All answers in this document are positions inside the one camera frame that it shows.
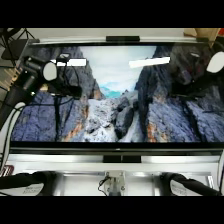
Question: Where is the silver frame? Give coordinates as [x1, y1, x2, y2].
[0, 152, 224, 197]

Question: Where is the black cable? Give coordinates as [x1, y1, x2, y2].
[97, 175, 112, 196]

